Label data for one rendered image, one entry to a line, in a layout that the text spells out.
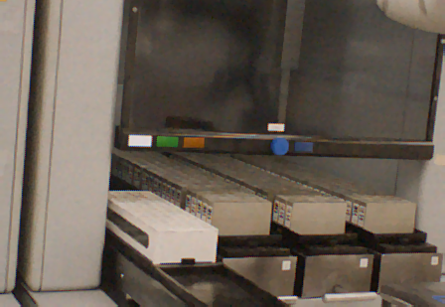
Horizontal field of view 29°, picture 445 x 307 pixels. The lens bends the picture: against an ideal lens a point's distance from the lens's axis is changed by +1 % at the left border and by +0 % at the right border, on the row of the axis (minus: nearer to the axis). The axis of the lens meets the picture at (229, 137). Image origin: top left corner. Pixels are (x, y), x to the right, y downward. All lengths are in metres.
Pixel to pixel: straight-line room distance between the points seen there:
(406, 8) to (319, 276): 0.55
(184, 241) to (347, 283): 0.35
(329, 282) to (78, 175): 0.46
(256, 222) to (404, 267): 0.28
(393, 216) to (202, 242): 0.46
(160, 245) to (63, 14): 0.37
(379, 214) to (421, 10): 0.60
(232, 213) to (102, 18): 0.39
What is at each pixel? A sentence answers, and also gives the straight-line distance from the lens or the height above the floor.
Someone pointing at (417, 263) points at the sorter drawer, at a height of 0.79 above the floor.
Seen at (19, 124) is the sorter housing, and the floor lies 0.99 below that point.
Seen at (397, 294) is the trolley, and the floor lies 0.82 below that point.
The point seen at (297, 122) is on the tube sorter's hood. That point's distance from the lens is 1.47.
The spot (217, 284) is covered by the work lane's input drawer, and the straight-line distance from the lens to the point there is 1.24.
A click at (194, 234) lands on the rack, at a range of 1.28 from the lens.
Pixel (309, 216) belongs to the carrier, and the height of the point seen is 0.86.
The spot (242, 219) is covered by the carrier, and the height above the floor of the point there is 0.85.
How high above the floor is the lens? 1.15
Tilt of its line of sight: 6 degrees down
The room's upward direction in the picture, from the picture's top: 6 degrees clockwise
